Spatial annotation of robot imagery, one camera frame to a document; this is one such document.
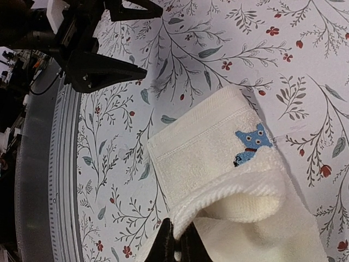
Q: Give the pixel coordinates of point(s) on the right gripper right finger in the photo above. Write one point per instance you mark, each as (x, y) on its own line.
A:
(192, 247)

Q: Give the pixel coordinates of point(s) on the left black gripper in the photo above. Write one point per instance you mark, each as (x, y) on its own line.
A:
(69, 39)

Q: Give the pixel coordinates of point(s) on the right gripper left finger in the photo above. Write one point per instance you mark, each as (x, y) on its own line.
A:
(163, 248)

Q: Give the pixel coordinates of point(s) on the cream white towel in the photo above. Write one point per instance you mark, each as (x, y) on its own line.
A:
(220, 170)

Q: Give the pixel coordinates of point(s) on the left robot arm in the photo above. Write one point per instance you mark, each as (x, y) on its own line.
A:
(20, 25)

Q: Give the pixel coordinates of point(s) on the floral tablecloth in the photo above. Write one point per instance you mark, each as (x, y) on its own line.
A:
(290, 60)

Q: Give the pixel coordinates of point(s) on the front aluminium rail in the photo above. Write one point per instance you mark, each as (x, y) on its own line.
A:
(46, 211)

